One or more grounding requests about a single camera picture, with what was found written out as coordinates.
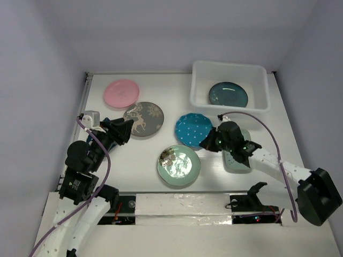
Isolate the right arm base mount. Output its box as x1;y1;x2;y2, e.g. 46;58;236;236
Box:
225;182;282;224

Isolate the dark teal round plate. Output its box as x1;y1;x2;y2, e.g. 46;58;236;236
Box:
208;82;249;108

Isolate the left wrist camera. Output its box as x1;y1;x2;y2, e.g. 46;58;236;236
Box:
80;110;101;131

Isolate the dark blue leaf plate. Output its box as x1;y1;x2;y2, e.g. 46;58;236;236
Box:
86;117;117;153

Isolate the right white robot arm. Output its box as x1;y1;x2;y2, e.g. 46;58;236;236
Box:
199;121;342;226

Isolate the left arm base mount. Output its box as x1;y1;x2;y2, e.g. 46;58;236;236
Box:
98;195;136;225

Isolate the green rectangular glass plate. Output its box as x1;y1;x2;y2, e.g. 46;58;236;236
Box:
221;127;255;173

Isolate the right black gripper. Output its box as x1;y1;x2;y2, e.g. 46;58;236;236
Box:
200;126;234;152

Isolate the green flower round plate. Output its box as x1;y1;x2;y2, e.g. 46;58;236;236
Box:
157;145;201;187

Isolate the blue polka dot plate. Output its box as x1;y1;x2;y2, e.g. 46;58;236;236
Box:
175;113;213;148

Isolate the pink round plate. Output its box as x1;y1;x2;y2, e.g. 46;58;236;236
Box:
103;79;140;108

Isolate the translucent plastic bin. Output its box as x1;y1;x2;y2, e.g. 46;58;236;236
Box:
190;61;271;116

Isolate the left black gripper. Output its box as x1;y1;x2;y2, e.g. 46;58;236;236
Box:
91;117;134;170

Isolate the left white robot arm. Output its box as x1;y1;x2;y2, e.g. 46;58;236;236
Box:
30;111;133;256

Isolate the grey reindeer plate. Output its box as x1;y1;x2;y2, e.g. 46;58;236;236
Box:
123;102;164;137

